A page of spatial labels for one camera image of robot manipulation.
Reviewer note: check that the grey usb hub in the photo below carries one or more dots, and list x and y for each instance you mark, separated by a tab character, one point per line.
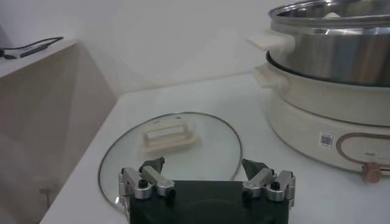
27	52

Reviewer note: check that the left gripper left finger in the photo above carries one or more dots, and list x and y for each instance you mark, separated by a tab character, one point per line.
134	182

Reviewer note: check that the round glass pot lid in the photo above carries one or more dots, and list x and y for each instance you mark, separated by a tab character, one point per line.
213	146

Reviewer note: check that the perforated steel steamer basket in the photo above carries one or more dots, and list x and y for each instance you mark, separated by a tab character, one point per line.
335	54

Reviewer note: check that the cream electric cooking pot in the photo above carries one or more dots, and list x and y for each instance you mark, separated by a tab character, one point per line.
304	128

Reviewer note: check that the white side table with mouse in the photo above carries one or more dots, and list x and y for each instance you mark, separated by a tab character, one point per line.
45	106

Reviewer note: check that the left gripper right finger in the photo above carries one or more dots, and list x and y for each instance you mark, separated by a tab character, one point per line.
280	185

